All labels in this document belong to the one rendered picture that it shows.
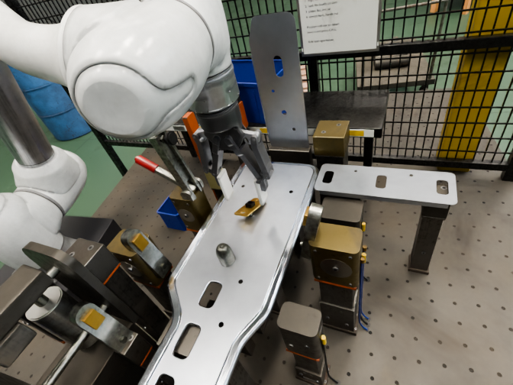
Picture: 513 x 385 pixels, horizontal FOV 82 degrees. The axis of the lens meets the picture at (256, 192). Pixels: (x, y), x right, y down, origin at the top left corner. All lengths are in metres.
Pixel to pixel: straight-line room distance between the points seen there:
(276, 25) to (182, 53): 0.43
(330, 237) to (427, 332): 0.40
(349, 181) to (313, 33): 0.48
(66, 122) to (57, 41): 3.92
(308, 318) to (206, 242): 0.27
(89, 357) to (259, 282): 0.35
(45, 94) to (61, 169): 3.10
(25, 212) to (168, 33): 0.83
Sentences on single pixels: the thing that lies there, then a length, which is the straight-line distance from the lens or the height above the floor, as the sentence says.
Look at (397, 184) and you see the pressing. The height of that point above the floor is 1.00.
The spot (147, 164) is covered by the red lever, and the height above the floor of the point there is 1.13.
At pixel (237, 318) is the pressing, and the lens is 0.56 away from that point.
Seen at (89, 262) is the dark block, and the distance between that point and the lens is 0.61.
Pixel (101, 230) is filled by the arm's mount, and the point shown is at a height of 0.82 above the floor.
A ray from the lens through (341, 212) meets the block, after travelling 0.69.
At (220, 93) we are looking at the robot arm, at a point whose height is 1.31.
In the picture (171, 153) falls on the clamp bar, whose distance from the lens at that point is 0.68.
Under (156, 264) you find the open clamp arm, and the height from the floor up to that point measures 1.02.
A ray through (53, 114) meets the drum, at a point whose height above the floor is 0.35.
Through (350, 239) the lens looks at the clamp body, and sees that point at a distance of 0.56.
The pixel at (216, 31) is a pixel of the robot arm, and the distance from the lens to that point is 0.43.
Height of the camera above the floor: 1.49
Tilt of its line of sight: 42 degrees down
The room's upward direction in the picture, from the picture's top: 16 degrees counter-clockwise
